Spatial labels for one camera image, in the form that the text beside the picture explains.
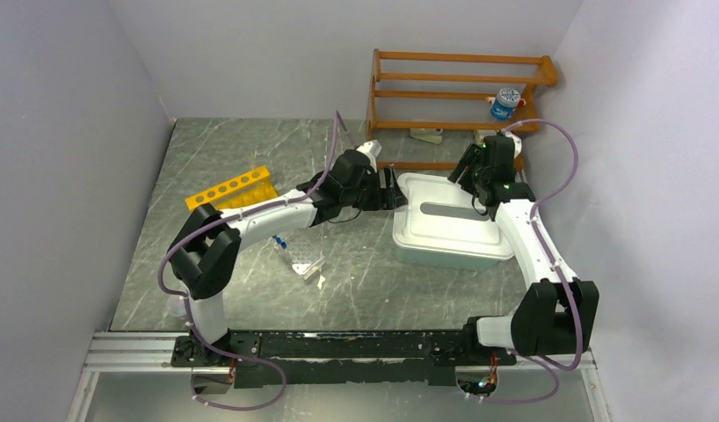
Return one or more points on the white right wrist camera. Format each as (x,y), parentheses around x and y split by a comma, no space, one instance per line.
(516,142)

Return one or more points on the blue white labelled jar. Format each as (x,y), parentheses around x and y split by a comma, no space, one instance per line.
(505,103)

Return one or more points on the clear glass beaker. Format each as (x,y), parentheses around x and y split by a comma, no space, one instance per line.
(175,307)

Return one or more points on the pale green soap dish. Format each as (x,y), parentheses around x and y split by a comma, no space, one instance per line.
(432,136)

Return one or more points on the yellow test tube rack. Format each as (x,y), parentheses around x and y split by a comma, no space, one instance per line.
(249,188)

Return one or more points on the aluminium extrusion frame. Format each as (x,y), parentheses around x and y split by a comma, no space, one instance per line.
(128,376)

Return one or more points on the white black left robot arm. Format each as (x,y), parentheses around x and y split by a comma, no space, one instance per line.
(204,253)

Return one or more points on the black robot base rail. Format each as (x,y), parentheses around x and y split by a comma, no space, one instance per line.
(261,358)

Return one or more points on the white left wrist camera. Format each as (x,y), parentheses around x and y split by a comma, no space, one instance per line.
(371,149)

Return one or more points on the orange wooden shelf rack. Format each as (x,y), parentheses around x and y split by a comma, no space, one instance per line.
(524,119)

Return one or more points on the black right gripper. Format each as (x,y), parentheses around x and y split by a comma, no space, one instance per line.
(470,157)

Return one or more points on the white plastic bin lid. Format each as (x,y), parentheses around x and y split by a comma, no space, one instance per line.
(439,217)

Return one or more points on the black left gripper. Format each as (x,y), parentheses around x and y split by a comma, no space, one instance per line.
(395,198)

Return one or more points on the light teal plastic bin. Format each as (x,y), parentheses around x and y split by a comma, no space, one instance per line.
(447,260)

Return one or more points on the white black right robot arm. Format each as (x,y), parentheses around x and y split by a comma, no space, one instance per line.
(556,314)

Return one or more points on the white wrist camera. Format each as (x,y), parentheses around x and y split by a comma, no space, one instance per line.
(516,142)
(371,149)

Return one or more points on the clear plastic well plate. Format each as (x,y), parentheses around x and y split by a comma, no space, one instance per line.
(302,258)

